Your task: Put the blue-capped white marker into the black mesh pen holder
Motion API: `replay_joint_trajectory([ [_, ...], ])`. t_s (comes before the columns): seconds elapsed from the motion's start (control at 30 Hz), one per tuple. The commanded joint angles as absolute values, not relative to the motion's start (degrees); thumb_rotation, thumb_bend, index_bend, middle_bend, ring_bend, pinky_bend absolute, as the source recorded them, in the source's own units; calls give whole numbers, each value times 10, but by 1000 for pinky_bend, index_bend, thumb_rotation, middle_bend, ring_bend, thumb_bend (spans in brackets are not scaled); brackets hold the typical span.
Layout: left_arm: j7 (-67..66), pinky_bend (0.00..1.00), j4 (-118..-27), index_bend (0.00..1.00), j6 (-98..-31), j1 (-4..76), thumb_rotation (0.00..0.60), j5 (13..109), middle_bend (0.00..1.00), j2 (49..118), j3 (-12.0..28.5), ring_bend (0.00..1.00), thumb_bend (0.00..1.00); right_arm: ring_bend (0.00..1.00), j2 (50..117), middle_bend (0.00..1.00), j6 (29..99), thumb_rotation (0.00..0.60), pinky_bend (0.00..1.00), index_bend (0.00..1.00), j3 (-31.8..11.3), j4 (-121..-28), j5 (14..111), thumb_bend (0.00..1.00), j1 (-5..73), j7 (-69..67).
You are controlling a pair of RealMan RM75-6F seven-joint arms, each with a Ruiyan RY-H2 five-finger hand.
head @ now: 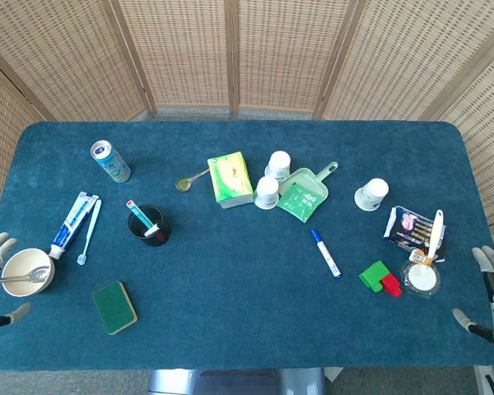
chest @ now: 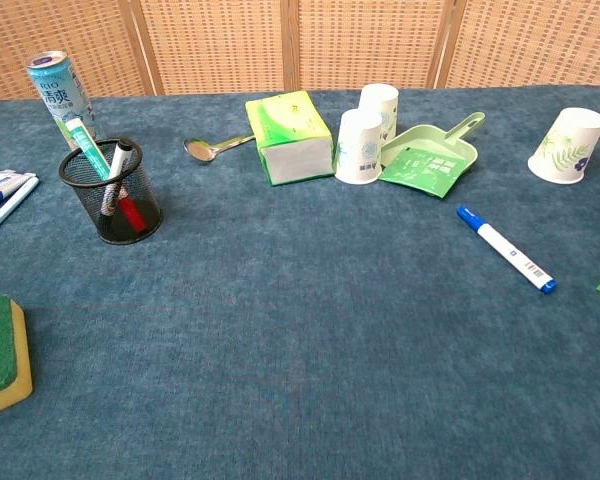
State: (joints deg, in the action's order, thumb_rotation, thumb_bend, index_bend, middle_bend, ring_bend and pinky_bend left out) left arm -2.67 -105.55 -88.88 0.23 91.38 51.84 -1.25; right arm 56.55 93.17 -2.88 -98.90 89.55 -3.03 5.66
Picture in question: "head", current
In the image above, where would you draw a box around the blue table cloth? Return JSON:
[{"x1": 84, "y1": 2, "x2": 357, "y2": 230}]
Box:
[{"x1": 0, "y1": 120, "x2": 494, "y2": 374}]

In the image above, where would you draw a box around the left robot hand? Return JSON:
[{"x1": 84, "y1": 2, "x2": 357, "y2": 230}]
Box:
[{"x1": 0, "y1": 231, "x2": 32, "y2": 333}]

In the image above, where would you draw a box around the metal spoon with golden bowl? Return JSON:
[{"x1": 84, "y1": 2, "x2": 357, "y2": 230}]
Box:
[{"x1": 175, "y1": 167, "x2": 211, "y2": 193}]

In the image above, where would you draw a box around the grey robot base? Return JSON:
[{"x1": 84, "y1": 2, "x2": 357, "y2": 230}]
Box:
[{"x1": 147, "y1": 369, "x2": 326, "y2": 395}]

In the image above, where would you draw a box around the green tissue pack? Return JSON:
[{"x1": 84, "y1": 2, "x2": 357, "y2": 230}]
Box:
[{"x1": 207, "y1": 151, "x2": 255, "y2": 210}]

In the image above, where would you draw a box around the black cup with toothpaste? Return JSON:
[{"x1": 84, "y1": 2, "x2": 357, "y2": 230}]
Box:
[{"x1": 127, "y1": 204, "x2": 172, "y2": 249}]

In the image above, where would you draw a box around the silver metal spoon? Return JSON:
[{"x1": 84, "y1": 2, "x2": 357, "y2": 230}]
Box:
[{"x1": 0, "y1": 265, "x2": 51, "y2": 286}]

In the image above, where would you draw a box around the white round bowl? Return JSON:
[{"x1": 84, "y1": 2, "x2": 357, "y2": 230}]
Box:
[{"x1": 1, "y1": 247, "x2": 56, "y2": 298}]

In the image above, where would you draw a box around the light green dustpan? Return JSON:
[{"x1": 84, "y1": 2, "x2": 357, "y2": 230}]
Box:
[{"x1": 277, "y1": 160, "x2": 339, "y2": 207}]

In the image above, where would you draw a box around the green sachet packet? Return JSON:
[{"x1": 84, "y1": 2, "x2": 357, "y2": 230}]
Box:
[{"x1": 276, "y1": 183, "x2": 319, "y2": 224}]

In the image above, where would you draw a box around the white paper cup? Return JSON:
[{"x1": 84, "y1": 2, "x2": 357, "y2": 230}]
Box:
[
  {"x1": 254, "y1": 175, "x2": 281, "y2": 211},
  {"x1": 263, "y1": 150, "x2": 291, "y2": 184}
]

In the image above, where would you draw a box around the rattan folding screen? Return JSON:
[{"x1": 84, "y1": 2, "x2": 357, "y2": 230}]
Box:
[{"x1": 0, "y1": 0, "x2": 494, "y2": 252}]

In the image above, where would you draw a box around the red plastic block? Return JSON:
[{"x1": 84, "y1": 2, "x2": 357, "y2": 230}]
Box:
[{"x1": 380, "y1": 272, "x2": 403, "y2": 298}]

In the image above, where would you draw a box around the blue cap white marker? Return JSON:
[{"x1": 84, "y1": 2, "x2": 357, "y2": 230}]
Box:
[{"x1": 310, "y1": 227, "x2": 343, "y2": 279}]

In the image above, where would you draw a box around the white paper cup leaf print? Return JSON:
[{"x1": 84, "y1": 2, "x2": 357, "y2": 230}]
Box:
[{"x1": 353, "y1": 177, "x2": 390, "y2": 212}]

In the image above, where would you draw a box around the teal label marker red cap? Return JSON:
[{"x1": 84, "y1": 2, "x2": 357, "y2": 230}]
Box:
[{"x1": 126, "y1": 200, "x2": 166, "y2": 242}]

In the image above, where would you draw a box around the light blue drink can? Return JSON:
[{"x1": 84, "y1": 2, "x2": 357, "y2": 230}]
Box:
[{"x1": 90, "y1": 139, "x2": 132, "y2": 184}]

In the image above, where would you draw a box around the light blue toothbrush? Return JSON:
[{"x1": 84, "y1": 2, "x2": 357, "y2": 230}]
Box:
[{"x1": 76, "y1": 199, "x2": 103, "y2": 267}]

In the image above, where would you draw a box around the green yellow sponge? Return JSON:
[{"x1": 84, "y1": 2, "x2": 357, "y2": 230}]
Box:
[{"x1": 92, "y1": 280, "x2": 139, "y2": 336}]

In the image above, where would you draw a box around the blue white toothpaste tube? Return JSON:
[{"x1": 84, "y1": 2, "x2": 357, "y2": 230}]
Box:
[{"x1": 49, "y1": 190, "x2": 100, "y2": 261}]

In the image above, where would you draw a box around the dark printed snack packet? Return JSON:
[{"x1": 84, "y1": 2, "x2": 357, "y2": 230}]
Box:
[{"x1": 383, "y1": 206, "x2": 451, "y2": 263}]

